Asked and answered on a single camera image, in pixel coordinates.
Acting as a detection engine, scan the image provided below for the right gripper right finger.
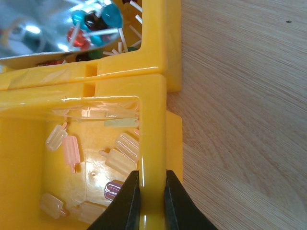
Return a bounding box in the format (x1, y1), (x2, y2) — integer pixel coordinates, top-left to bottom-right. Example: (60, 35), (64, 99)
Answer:
(164, 170), (217, 230)

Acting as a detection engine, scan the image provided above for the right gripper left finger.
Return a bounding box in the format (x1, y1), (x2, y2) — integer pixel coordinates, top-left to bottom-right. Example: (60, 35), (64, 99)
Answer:
(88, 171), (141, 230)

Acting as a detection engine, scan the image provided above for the yellow popsicle candy bin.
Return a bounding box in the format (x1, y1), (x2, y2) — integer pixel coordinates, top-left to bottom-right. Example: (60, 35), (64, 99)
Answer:
(0, 74), (183, 230)

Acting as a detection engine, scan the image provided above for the yellow lollipop bin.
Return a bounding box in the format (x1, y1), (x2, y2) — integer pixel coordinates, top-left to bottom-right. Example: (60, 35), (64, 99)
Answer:
(0, 0), (181, 96)

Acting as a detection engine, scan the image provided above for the metal scoop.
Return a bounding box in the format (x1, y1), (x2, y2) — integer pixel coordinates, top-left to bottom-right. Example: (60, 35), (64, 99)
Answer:
(0, 0), (123, 69)

